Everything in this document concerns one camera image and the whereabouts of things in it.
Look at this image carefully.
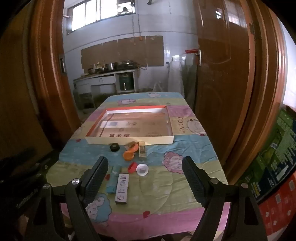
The brown wooden door frame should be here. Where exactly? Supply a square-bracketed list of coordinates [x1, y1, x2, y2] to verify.
[29, 0, 288, 186]

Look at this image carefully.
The orange-rimmed cardboard box tray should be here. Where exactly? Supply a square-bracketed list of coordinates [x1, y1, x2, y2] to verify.
[85, 105, 174, 146]

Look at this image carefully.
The white plastic sheeting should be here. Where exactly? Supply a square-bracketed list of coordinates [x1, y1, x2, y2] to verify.
[168, 54, 197, 98]

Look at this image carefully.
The teal small box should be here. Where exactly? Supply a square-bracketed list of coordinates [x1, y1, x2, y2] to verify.
[106, 166, 121, 194]

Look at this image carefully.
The green printed carton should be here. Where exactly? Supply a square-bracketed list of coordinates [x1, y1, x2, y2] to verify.
[235, 109, 296, 204]

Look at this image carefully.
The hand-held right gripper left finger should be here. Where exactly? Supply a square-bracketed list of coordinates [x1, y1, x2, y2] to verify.
[24, 156, 109, 241]

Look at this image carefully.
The window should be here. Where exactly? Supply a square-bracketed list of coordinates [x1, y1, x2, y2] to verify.
[66, 0, 137, 35]

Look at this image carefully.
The green cooking appliance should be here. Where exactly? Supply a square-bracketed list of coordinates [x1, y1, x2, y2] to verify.
[118, 74, 134, 91]

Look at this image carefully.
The cardboard wall sheet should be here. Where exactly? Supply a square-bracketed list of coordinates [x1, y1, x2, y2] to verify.
[80, 35, 164, 69]

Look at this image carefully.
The brown wooden door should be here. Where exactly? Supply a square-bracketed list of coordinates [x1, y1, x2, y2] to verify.
[193, 0, 257, 167]

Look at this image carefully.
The white patterned slim box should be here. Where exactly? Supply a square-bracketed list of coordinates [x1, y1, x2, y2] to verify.
[115, 173, 129, 205]

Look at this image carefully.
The cartoon sheep printed blanket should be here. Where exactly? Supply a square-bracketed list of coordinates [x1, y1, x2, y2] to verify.
[46, 92, 230, 234]

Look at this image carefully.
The white kitchen counter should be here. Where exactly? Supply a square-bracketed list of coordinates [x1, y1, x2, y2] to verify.
[73, 69, 139, 109]

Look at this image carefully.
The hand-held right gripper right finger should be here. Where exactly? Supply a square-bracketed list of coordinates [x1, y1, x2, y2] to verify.
[182, 156, 269, 241]

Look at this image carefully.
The white bottle cap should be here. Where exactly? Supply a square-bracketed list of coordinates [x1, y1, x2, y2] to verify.
[136, 163, 149, 176]

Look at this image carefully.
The red printed carton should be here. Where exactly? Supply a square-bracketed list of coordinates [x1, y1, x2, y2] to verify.
[258, 174, 296, 241]

